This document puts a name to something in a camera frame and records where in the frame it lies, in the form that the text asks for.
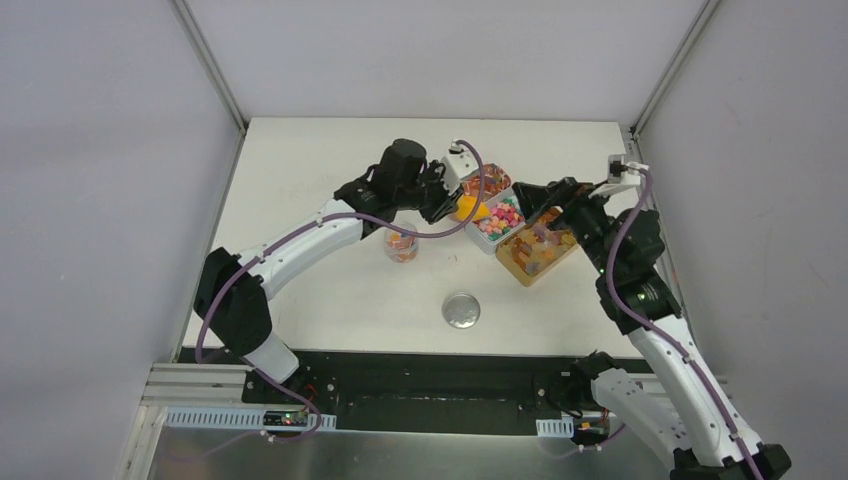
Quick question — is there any clear plastic jar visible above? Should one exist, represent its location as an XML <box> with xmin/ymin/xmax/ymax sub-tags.
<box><xmin>383</xmin><ymin>229</ymin><xmax>419</xmax><ymax>263</ymax></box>

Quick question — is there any pink oval lollipop tin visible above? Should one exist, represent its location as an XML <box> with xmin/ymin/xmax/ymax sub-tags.
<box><xmin>463</xmin><ymin>163</ymin><xmax>512</xmax><ymax>201</ymax></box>

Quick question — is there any orange plastic scoop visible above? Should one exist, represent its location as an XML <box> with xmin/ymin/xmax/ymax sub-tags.
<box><xmin>449</xmin><ymin>195</ymin><xmax>491</xmax><ymax>223</ymax></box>

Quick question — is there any silver round jar lid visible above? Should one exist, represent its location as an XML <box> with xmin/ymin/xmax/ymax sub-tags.
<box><xmin>441</xmin><ymin>292</ymin><xmax>482</xmax><ymax>329</ymax></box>

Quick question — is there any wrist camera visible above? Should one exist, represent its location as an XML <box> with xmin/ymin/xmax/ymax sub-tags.
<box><xmin>604</xmin><ymin>154</ymin><xmax>649</xmax><ymax>196</ymax></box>
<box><xmin>439</xmin><ymin>152</ymin><xmax>478</xmax><ymax>194</ymax></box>

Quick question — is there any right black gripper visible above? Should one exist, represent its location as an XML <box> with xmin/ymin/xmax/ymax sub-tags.
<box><xmin>511</xmin><ymin>176</ymin><xmax>617</xmax><ymax>280</ymax></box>

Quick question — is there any yellow gummy candy tin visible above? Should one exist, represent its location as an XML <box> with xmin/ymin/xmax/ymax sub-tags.
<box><xmin>496</xmin><ymin>225</ymin><xmax>579</xmax><ymax>287</ymax></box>

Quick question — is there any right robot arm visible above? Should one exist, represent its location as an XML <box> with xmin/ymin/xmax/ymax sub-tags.
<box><xmin>513</xmin><ymin>173</ymin><xmax>792</xmax><ymax>479</ymax></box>

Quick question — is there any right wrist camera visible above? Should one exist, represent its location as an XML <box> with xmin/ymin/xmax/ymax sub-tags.
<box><xmin>604</xmin><ymin>154</ymin><xmax>649</xmax><ymax>196</ymax></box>

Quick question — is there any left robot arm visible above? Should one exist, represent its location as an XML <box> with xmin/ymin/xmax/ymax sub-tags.
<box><xmin>193</xmin><ymin>138</ymin><xmax>483</xmax><ymax>405</ymax></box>

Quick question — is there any grey star candy tin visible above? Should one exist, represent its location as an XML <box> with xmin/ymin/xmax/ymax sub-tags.
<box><xmin>465</xmin><ymin>187</ymin><xmax>525</xmax><ymax>255</ymax></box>

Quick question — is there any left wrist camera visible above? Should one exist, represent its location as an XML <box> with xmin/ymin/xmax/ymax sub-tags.
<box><xmin>439</xmin><ymin>152</ymin><xmax>478</xmax><ymax>194</ymax></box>

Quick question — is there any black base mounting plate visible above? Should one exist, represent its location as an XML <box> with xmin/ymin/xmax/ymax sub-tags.
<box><xmin>177</xmin><ymin>347</ymin><xmax>664</xmax><ymax>439</ymax></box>

